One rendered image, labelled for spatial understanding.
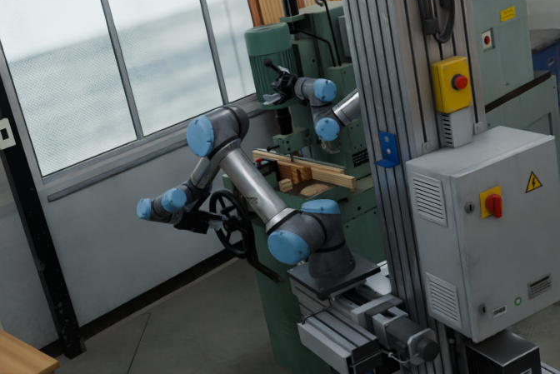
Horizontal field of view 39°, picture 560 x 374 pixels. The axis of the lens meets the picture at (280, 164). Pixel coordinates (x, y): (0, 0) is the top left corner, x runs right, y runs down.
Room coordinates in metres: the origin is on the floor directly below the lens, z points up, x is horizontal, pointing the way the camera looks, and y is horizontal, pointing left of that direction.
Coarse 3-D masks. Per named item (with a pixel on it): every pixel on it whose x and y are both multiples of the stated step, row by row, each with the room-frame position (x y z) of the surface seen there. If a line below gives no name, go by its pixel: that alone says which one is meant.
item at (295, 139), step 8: (296, 128) 3.10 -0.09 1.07; (304, 128) 3.08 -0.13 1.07; (280, 136) 3.04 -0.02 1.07; (288, 136) 3.02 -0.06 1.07; (296, 136) 3.03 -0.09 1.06; (304, 136) 3.05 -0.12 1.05; (280, 144) 3.01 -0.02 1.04; (288, 144) 3.01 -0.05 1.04; (296, 144) 3.03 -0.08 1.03; (304, 144) 3.05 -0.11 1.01; (280, 152) 3.02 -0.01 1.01; (288, 152) 3.00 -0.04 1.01
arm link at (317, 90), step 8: (304, 80) 2.67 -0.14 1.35; (312, 80) 2.64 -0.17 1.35; (320, 80) 2.61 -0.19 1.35; (328, 80) 2.60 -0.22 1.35; (304, 88) 2.64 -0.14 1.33; (312, 88) 2.60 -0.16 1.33; (320, 88) 2.58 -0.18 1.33; (328, 88) 2.59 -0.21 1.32; (336, 88) 2.61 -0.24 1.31; (304, 96) 2.65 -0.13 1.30; (312, 96) 2.61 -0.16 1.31; (320, 96) 2.57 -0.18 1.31; (328, 96) 2.58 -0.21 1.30; (312, 104) 2.61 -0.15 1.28; (320, 104) 2.60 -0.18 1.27
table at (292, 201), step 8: (224, 176) 3.21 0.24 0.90; (224, 184) 3.22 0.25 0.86; (296, 184) 2.91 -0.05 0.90; (304, 184) 2.89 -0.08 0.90; (328, 184) 2.83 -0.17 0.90; (280, 192) 2.86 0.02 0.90; (288, 192) 2.83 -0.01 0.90; (296, 192) 2.82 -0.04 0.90; (320, 192) 2.76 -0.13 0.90; (328, 192) 2.78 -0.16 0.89; (336, 192) 2.80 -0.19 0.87; (344, 192) 2.82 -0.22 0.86; (288, 200) 2.82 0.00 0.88; (296, 200) 2.78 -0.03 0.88; (304, 200) 2.73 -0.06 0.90; (312, 200) 2.74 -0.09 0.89; (336, 200) 2.79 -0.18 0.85; (248, 208) 2.89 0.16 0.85; (296, 208) 2.79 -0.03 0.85
